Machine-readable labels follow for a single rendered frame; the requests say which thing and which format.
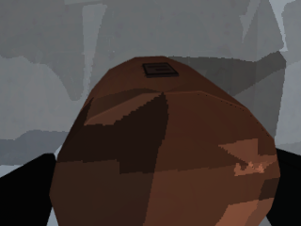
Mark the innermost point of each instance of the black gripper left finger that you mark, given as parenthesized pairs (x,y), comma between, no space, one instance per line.
(24,193)

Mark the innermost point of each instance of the brown cylinder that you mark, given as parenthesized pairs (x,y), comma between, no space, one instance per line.
(158,144)

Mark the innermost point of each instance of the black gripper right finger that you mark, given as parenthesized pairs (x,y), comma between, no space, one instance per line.
(286,210)

